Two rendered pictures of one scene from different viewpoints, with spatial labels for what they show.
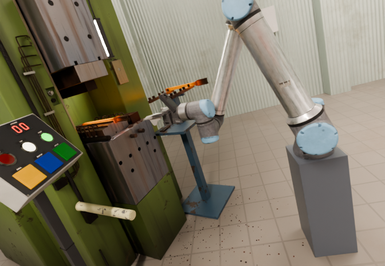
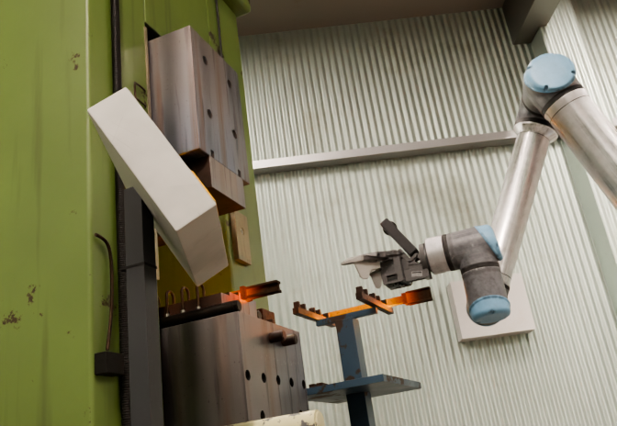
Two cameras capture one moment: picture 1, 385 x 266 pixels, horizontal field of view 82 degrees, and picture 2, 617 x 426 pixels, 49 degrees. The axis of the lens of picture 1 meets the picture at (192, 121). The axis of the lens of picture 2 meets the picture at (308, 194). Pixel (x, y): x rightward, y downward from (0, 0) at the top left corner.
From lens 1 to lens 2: 1.05 m
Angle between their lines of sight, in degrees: 41
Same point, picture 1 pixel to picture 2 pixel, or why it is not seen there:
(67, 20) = (216, 94)
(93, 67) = (229, 179)
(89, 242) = not seen: outside the picture
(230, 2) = (542, 68)
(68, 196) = (107, 412)
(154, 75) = not seen: hidden behind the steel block
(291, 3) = (559, 279)
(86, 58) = (224, 159)
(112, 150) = (241, 334)
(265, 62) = (603, 151)
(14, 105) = (98, 167)
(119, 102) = not seen: hidden behind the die
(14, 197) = (189, 196)
